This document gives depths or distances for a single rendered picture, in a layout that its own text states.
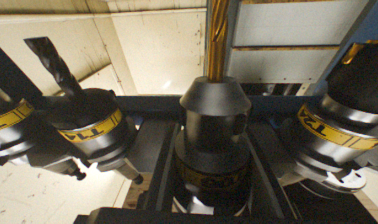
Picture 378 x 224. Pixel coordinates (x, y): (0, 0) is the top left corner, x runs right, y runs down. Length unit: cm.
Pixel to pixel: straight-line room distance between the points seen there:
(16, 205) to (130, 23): 106
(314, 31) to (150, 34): 94
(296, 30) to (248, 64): 22
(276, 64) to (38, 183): 114
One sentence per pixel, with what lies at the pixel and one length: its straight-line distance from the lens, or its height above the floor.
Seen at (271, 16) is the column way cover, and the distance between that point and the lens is 70.
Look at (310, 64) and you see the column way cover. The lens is 86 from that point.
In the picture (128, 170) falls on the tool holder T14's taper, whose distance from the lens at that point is 19.
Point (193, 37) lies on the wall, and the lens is 104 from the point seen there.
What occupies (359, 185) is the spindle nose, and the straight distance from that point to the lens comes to 57.
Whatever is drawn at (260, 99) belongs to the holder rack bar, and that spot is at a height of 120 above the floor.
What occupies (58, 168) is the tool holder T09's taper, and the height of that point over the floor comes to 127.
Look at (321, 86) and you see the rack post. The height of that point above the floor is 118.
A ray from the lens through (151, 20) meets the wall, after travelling 108.
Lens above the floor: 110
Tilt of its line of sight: 40 degrees up
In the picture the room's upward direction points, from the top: 177 degrees clockwise
